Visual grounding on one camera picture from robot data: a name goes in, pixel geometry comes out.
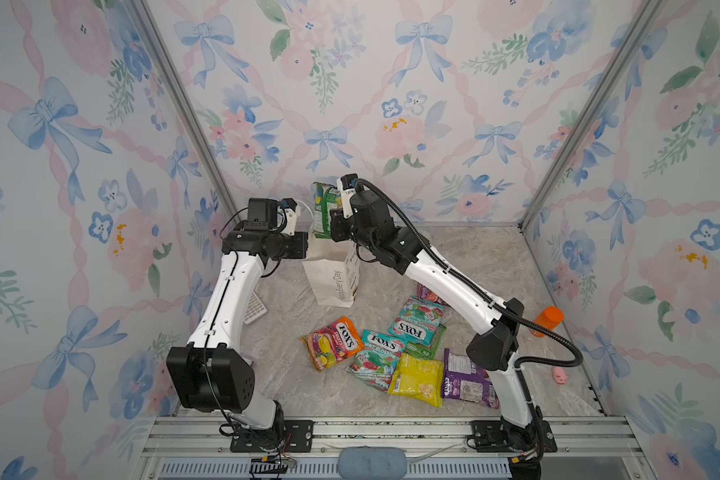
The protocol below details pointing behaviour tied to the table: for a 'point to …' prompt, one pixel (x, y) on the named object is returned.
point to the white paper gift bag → (333, 268)
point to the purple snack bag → (463, 380)
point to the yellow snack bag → (419, 378)
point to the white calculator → (254, 310)
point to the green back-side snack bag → (424, 351)
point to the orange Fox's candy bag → (332, 344)
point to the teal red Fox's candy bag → (378, 358)
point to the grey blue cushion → (372, 463)
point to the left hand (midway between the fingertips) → (307, 240)
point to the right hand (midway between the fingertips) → (330, 209)
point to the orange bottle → (550, 318)
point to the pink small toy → (559, 375)
